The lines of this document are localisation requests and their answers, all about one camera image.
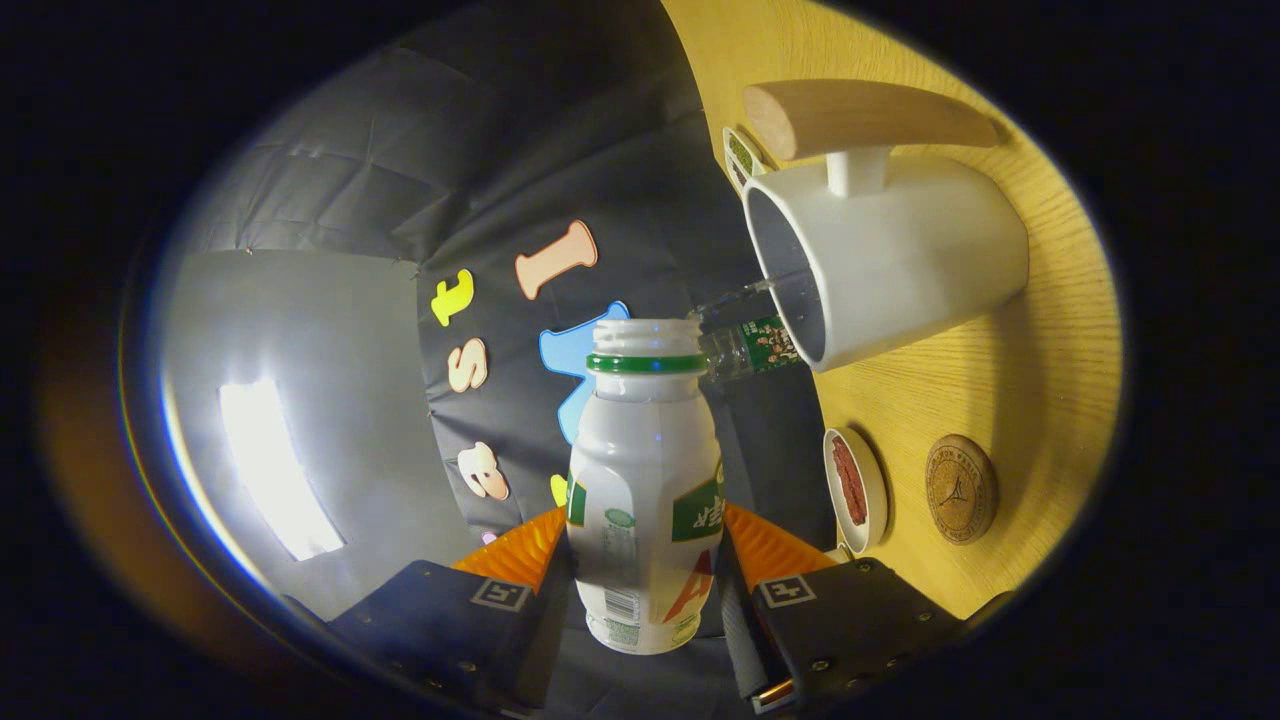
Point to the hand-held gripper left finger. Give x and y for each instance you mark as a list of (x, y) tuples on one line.
[(535, 640)]

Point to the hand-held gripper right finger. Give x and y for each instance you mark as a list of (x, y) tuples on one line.
[(738, 630)]

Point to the white juice bottle green label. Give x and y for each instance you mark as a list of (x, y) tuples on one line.
[(640, 450)]

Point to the round cork coaster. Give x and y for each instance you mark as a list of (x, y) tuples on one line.
[(960, 490)]

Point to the clear water bottle green label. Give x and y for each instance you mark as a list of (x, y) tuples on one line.
[(760, 345)]

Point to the red sausage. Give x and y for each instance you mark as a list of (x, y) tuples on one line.
[(850, 480)]

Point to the white round plate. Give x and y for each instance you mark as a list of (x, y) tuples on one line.
[(876, 490)]

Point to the ceiling light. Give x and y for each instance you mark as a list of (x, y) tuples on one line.
[(275, 470)]

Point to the wooden table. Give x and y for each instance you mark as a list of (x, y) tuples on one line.
[(1050, 350)]

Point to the white divided tray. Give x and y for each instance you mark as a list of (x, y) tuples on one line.
[(732, 170)]

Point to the pile of green beans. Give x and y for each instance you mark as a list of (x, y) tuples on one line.
[(740, 152)]

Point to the black backdrop cloth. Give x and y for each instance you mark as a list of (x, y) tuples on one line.
[(400, 130)]

